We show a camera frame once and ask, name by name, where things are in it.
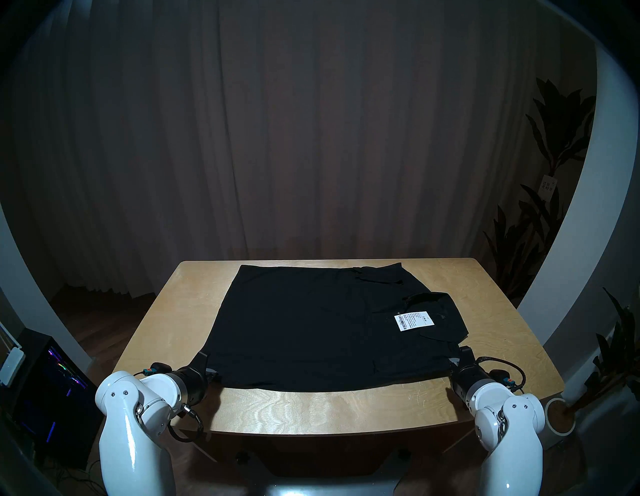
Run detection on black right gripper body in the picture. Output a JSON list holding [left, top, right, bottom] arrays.
[[448, 345, 494, 402]]

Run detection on brown pleated curtain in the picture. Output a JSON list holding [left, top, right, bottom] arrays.
[[0, 0, 601, 301]]

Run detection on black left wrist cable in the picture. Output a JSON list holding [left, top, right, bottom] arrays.
[[132, 362, 207, 444]]

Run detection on white paper shirt label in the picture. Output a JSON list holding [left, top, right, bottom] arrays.
[[394, 311, 434, 332]]

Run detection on white round plant pot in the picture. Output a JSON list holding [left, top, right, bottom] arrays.
[[542, 397, 578, 437]]

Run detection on black computer tower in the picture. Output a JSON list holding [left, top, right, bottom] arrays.
[[12, 327, 103, 471]]

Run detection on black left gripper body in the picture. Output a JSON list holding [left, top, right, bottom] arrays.
[[174, 350, 219, 408]]

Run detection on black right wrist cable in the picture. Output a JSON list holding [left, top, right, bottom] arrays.
[[475, 356, 528, 394]]

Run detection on black polo shirt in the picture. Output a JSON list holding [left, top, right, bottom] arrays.
[[192, 262, 470, 393]]

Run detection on grey metal pedestal base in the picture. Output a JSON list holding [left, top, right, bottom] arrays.
[[235, 447, 416, 496]]

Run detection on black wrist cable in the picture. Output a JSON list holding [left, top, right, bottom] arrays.
[[475, 356, 528, 394], [132, 362, 207, 444]]

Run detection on small dark leafy plant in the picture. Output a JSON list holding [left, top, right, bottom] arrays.
[[565, 287, 640, 416]]

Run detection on white curved arch panel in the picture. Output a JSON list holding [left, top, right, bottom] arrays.
[[517, 42, 640, 361], [0, 202, 93, 373]]

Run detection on tall dark leafy plant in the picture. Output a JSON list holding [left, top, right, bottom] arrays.
[[482, 77, 598, 301]]

